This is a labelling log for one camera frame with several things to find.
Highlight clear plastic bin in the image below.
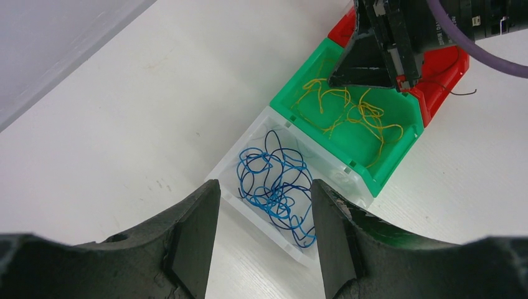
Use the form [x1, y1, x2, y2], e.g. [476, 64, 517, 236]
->
[209, 108, 374, 267]

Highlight brown wire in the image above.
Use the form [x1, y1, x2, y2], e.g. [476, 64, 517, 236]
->
[417, 49, 478, 97]

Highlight green plastic bin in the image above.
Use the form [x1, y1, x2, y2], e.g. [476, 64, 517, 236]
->
[270, 38, 424, 197]

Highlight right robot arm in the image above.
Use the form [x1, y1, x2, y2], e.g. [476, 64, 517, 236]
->
[328, 1, 527, 92]

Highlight blue wire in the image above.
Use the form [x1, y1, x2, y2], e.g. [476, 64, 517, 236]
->
[235, 130, 318, 249]

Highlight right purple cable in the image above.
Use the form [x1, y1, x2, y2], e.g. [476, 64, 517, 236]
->
[426, 0, 528, 79]

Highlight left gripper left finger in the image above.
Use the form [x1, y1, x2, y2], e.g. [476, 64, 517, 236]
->
[1, 179, 220, 298]

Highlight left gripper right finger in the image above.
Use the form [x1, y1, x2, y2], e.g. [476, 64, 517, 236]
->
[311, 179, 527, 298]

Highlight yellow wire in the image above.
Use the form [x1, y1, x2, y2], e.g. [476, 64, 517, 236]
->
[290, 62, 405, 169]

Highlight red plastic bin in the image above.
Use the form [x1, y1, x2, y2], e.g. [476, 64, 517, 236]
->
[328, 4, 469, 126]

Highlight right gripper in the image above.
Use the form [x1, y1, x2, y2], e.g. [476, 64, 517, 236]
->
[328, 1, 433, 92]

